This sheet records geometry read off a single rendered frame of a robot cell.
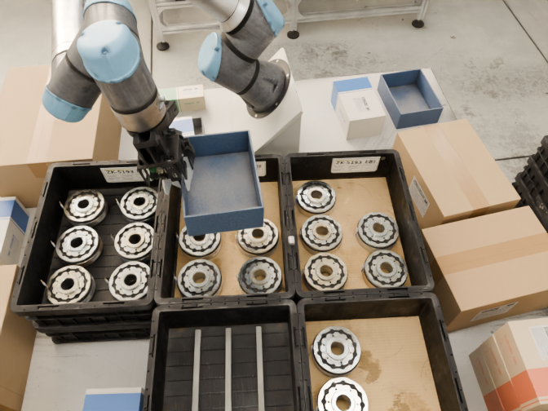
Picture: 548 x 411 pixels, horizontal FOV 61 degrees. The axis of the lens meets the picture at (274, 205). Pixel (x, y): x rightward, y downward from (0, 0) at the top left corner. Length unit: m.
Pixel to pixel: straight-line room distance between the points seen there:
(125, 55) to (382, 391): 0.80
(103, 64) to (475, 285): 0.91
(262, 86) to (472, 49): 2.14
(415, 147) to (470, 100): 1.57
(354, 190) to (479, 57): 2.09
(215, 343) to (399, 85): 1.14
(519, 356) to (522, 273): 0.24
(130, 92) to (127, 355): 0.73
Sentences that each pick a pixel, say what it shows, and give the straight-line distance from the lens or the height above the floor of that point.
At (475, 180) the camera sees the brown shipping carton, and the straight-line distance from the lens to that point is 1.35.
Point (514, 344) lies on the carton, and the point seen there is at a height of 0.92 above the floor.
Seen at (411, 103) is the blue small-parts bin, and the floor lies 0.70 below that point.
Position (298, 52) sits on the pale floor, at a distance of 3.02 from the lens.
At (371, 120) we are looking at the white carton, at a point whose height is 0.78.
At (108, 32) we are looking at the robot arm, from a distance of 0.68.
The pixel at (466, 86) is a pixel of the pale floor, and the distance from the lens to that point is 3.00.
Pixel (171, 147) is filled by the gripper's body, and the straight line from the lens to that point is 0.80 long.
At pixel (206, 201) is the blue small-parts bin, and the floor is 1.07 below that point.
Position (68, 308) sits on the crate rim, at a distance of 1.07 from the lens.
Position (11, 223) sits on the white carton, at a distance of 1.45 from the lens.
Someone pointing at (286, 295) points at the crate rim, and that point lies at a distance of 0.99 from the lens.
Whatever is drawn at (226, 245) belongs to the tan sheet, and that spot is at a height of 0.83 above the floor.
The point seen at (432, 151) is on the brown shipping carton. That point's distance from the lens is 1.37.
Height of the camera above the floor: 1.84
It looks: 56 degrees down
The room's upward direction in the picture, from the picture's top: straight up
